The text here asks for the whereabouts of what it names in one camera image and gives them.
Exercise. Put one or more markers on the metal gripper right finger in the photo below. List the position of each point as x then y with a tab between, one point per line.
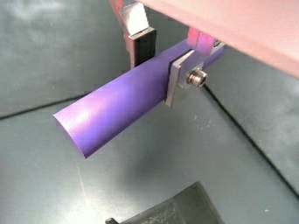
187	68

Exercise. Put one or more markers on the purple cylinder peg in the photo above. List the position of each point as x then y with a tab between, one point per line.
93	119

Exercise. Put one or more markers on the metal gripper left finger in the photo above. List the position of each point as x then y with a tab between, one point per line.
139	34

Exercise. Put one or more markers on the dark grey cradle block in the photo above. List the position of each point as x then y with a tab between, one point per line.
189	207

